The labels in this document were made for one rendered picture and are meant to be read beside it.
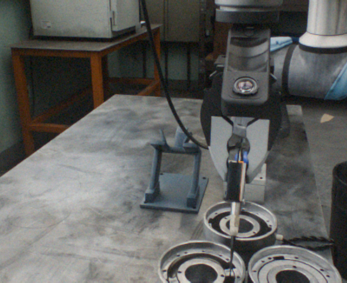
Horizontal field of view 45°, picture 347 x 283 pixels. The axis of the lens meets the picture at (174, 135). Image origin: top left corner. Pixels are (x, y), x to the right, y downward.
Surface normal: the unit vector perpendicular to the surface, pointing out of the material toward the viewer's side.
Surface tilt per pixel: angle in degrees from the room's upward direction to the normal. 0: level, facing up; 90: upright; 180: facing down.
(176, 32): 90
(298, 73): 83
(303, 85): 112
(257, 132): 90
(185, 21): 90
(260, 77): 32
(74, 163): 0
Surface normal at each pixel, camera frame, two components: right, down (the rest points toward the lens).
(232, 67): -0.10, -0.61
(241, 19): -0.30, 0.34
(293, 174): 0.00, -0.94
